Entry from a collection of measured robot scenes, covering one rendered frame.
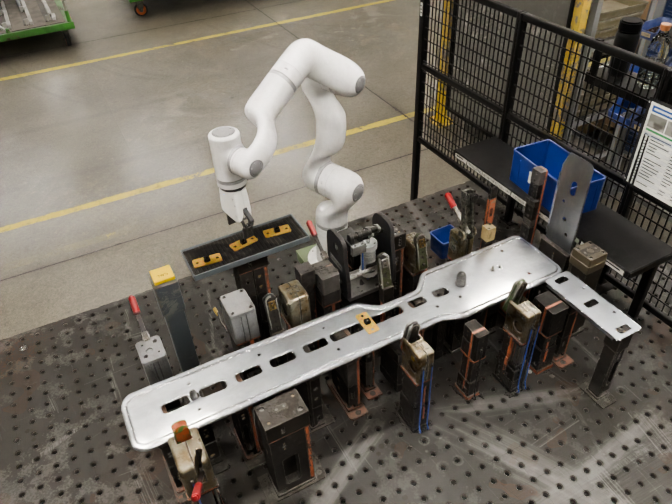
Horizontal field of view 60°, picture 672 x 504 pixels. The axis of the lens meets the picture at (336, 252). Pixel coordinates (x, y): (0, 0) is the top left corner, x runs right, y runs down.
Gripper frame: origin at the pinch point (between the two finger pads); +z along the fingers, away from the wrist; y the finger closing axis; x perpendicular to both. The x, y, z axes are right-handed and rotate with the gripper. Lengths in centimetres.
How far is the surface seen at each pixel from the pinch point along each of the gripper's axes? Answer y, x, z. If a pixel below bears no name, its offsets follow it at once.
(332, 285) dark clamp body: 22.1, 16.6, 18.0
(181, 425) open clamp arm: 43, -43, 11
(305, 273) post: 17.4, 10.2, 12.6
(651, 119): 57, 116, -17
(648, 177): 63, 115, 1
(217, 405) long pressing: 35, -32, 22
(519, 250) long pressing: 46, 77, 22
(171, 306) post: -0.3, -26.3, 16.3
